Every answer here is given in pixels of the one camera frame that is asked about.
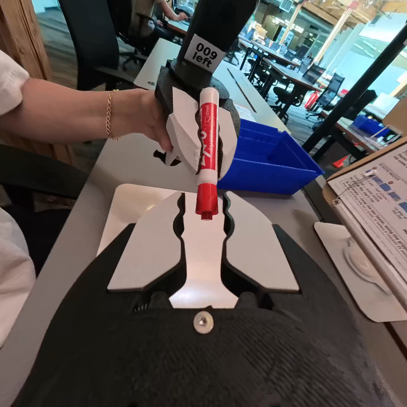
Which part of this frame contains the person's left hand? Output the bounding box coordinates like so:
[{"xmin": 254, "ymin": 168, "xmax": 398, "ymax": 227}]
[{"xmin": 125, "ymin": 89, "xmax": 174, "ymax": 151}]

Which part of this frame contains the black metal pole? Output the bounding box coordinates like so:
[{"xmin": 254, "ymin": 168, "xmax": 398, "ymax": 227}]
[{"xmin": 301, "ymin": 30, "xmax": 407, "ymax": 153}]

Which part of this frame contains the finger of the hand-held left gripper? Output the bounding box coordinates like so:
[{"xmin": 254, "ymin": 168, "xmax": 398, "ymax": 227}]
[
  {"xmin": 216, "ymin": 107, "xmax": 239, "ymax": 180},
  {"xmin": 165, "ymin": 86, "xmax": 204, "ymax": 175}
]

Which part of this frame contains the wooden post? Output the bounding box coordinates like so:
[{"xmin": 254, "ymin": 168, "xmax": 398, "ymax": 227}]
[{"xmin": 0, "ymin": 0, "xmax": 75, "ymax": 166}]

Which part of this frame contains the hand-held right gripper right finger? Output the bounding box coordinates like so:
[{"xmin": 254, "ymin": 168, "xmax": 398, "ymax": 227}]
[{"xmin": 222, "ymin": 191, "xmax": 300, "ymax": 299}]

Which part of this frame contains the red marker cap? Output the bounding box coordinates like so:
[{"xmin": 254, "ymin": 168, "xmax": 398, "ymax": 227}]
[{"xmin": 195, "ymin": 183, "xmax": 219, "ymax": 220}]

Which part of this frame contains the white tablet stand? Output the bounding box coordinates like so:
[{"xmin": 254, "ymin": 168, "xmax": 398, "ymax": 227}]
[{"xmin": 314, "ymin": 222, "xmax": 407, "ymax": 322}]

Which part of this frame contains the gold chain bracelet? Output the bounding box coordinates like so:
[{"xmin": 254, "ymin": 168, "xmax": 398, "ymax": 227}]
[{"xmin": 106, "ymin": 90, "xmax": 120, "ymax": 141}]

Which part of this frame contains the person's left forearm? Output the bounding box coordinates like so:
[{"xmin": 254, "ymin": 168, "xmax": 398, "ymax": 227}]
[{"xmin": 0, "ymin": 77, "xmax": 129, "ymax": 144}]

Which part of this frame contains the red whiteboard marker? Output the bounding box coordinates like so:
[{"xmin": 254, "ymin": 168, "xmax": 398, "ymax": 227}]
[{"xmin": 197, "ymin": 87, "xmax": 220, "ymax": 188}]

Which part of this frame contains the white whiteboard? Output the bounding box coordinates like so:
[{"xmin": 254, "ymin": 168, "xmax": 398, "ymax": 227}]
[{"xmin": 96, "ymin": 183, "xmax": 239, "ymax": 309}]

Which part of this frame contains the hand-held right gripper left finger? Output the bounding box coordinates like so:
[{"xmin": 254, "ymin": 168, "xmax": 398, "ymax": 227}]
[{"xmin": 107, "ymin": 191, "xmax": 187, "ymax": 299}]

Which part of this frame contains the blue storage bin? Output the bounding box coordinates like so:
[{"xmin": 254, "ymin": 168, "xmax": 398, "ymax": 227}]
[{"xmin": 353, "ymin": 114, "xmax": 391, "ymax": 138}]

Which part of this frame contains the blue plastic bin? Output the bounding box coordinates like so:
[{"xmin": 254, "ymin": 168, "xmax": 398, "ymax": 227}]
[{"xmin": 217, "ymin": 118, "xmax": 325, "ymax": 195}]

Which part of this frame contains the wooden instruction display board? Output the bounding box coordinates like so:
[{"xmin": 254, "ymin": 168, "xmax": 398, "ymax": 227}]
[{"xmin": 323, "ymin": 137, "xmax": 407, "ymax": 302}]

